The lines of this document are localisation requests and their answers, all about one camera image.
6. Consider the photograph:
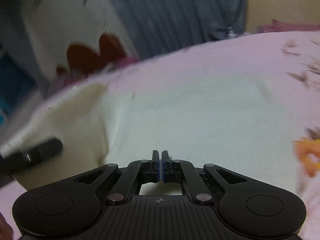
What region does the pale green knit sweater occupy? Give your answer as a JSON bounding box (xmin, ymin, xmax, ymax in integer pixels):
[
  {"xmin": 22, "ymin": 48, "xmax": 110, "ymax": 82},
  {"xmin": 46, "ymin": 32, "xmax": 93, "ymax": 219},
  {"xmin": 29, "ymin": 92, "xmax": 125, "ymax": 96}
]
[{"xmin": 1, "ymin": 77, "xmax": 299, "ymax": 192}]

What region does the blue grey left curtain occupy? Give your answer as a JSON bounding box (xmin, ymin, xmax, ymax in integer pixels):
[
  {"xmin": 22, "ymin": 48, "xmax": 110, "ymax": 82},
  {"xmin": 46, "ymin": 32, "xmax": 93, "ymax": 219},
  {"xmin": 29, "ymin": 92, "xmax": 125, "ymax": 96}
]
[{"xmin": 1, "ymin": 0, "xmax": 50, "ymax": 97}]

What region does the blue grey curtain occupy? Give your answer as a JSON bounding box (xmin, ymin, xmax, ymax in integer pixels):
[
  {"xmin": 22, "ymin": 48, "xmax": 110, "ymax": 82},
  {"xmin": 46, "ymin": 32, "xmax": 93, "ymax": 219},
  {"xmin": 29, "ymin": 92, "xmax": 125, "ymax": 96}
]
[
  {"xmin": 110, "ymin": 0, "xmax": 247, "ymax": 59},
  {"xmin": 1, "ymin": 0, "xmax": 50, "ymax": 97}
]

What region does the red heart shaped headboard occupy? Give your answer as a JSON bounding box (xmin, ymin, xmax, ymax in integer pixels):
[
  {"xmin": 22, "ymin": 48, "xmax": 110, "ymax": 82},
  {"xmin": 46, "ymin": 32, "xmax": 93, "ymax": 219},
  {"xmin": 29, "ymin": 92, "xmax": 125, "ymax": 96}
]
[{"xmin": 56, "ymin": 29, "xmax": 131, "ymax": 77}]

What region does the blue grey centre curtain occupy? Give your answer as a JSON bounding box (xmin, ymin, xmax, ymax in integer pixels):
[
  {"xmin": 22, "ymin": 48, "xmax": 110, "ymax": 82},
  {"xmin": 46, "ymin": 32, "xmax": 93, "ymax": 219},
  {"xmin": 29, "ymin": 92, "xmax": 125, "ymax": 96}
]
[{"xmin": 110, "ymin": 0, "xmax": 247, "ymax": 59}]

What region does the magenta pillow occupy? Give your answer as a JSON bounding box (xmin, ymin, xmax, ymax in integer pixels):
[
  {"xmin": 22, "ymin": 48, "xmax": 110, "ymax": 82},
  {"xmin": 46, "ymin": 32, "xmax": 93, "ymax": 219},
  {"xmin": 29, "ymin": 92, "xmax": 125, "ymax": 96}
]
[{"xmin": 258, "ymin": 19, "xmax": 320, "ymax": 33}]

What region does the cream round headboard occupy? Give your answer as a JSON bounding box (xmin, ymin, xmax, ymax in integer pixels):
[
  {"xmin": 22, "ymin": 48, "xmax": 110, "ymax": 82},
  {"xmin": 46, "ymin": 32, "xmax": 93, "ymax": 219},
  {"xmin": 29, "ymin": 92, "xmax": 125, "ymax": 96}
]
[{"xmin": 246, "ymin": 0, "xmax": 319, "ymax": 33}]

